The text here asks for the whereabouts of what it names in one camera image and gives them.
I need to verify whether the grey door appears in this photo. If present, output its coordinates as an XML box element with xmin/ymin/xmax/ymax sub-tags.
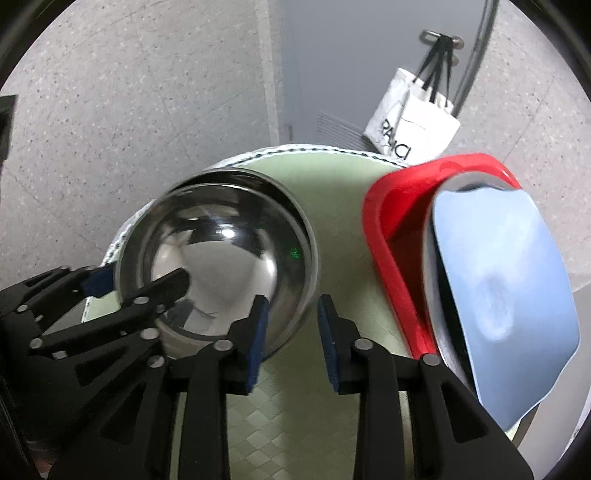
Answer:
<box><xmin>280</xmin><ymin>0</ymin><xmax>498</xmax><ymax>150</ymax></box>

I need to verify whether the light blue plastic plate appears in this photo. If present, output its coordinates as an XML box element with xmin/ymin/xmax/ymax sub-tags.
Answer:
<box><xmin>432</xmin><ymin>187</ymin><xmax>580</xmax><ymax>430</ymax></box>

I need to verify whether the round table with green cloth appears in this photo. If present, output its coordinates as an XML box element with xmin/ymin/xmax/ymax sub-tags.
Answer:
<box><xmin>80</xmin><ymin>143</ymin><xmax>537</xmax><ymax>480</ymax></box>

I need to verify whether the metal door handle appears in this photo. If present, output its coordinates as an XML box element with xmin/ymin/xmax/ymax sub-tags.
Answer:
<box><xmin>420</xmin><ymin>29</ymin><xmax>464</xmax><ymax>66</ymax></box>

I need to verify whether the white tote bag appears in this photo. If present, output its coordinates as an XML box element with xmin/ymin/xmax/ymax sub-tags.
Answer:
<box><xmin>363</xmin><ymin>35</ymin><xmax>461</xmax><ymax>166</ymax></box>

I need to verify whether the large steel bowl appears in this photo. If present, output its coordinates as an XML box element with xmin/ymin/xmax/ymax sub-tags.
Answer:
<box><xmin>422</xmin><ymin>171</ymin><xmax>514</xmax><ymax>394</ymax></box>

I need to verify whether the red plastic basin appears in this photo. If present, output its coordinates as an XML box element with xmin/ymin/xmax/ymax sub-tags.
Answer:
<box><xmin>362</xmin><ymin>153</ymin><xmax>521</xmax><ymax>359</ymax></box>

